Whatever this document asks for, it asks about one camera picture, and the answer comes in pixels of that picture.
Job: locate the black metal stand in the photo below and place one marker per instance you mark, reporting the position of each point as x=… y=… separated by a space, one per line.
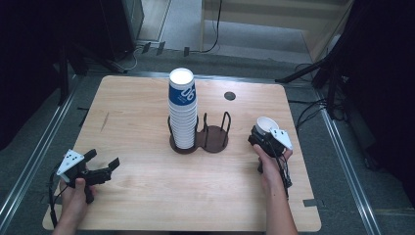
x=63 y=75
x=332 y=91

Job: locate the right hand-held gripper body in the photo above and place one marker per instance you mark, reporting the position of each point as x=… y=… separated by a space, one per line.
x=280 y=138

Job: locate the dark curtain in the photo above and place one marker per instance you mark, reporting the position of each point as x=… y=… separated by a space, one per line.
x=29 y=65
x=381 y=81

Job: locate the black round table grommet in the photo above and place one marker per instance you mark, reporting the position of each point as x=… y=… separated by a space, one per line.
x=230 y=95

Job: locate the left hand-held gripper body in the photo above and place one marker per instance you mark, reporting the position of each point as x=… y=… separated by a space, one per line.
x=70 y=161

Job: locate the person's left hand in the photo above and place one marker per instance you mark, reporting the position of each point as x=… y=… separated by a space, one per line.
x=75 y=204

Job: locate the stack of paper cups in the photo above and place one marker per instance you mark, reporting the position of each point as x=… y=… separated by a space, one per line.
x=183 y=124

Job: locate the light wooden panel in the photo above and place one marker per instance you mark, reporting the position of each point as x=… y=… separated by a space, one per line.
x=261 y=13

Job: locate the dark cabinet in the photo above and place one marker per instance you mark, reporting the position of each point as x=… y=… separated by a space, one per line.
x=122 y=26

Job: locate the white paper cup blue band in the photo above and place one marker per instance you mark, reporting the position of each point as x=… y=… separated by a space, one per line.
x=266 y=124

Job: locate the yellow floor tape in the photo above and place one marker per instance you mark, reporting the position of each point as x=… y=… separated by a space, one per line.
x=394 y=211

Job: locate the dark brown cup holder rack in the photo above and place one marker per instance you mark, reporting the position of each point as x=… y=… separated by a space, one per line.
x=213 y=140

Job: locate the silver floor rail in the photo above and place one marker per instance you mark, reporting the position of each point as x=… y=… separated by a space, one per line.
x=36 y=156
x=350 y=173

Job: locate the person's right hand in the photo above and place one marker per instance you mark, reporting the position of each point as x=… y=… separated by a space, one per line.
x=272 y=169

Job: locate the small black floor bracket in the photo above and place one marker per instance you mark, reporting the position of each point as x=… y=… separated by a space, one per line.
x=186 y=51
x=146 y=47
x=161 y=48

